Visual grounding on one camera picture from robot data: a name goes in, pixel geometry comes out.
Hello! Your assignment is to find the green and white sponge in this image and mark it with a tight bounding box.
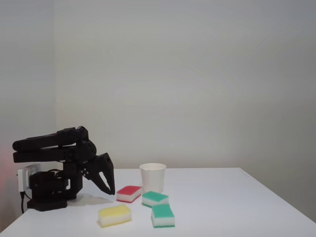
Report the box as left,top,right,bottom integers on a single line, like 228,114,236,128
141,191,170,208
151,203,176,229

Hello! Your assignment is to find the red and white sponge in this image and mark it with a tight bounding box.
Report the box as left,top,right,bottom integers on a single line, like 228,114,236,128
116,185,142,203

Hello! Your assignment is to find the yellow and white sponge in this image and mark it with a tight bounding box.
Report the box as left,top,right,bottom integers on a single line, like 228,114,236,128
98,203,132,228

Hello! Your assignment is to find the white paper cup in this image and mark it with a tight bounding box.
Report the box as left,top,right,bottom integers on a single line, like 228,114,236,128
139,163,166,194

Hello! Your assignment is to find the white power strip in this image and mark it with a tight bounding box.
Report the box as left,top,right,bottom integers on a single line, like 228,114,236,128
16,162,42,192

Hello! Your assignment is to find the black power cable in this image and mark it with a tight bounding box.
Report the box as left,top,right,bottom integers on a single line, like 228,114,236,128
19,191,33,214

